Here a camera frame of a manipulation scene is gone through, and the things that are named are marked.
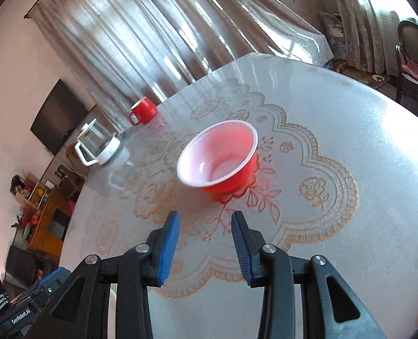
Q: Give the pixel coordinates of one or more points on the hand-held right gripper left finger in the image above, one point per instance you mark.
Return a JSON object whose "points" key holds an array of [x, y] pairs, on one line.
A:
{"points": [[170, 247]]}

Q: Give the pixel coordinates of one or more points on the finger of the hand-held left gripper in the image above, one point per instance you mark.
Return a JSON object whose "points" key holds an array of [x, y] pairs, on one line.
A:
{"points": [[55, 279], [32, 297]]}

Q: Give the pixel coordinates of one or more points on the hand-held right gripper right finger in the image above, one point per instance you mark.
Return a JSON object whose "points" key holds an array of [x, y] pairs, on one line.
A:
{"points": [[240, 250]]}

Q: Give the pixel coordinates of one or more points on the red plastic bowl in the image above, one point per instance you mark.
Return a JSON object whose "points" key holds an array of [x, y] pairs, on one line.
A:
{"points": [[230, 182]]}

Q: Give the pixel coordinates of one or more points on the yellow wooden cabinet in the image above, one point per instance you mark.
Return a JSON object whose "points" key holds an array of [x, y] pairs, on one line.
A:
{"points": [[50, 222]]}

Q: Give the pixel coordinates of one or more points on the red flower plant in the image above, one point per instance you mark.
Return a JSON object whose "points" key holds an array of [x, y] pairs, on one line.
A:
{"points": [[23, 224]]}

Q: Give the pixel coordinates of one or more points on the small wooden shelf unit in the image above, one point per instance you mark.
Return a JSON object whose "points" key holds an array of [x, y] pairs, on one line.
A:
{"points": [[32, 190]]}

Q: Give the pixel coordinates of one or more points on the white glass electric kettle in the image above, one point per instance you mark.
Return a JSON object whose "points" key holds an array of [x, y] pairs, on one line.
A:
{"points": [[103, 146]]}

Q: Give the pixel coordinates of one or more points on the red mug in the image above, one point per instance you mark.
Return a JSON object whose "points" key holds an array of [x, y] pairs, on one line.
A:
{"points": [[145, 111]]}

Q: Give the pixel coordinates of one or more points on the printed plastic tablecloth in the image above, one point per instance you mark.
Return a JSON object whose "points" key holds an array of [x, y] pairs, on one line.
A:
{"points": [[336, 130]]}

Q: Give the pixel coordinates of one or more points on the black flat screen television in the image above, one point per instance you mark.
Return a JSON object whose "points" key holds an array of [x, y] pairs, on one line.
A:
{"points": [[58, 120]]}

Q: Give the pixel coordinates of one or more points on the wide silver curtain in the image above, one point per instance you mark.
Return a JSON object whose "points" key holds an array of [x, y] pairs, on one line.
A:
{"points": [[142, 42]]}

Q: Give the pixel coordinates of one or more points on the patterned floor mat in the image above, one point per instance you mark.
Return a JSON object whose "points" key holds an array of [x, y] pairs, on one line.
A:
{"points": [[361, 72]]}

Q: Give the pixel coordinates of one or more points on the patterned cushion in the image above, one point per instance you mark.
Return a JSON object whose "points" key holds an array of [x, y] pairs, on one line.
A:
{"points": [[332, 33]]}

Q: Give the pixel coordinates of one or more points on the narrow silver curtain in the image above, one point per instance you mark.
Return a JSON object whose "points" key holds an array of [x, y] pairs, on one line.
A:
{"points": [[364, 17]]}

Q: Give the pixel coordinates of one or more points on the dark round back chair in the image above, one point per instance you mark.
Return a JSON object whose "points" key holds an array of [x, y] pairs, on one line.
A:
{"points": [[412, 39]]}

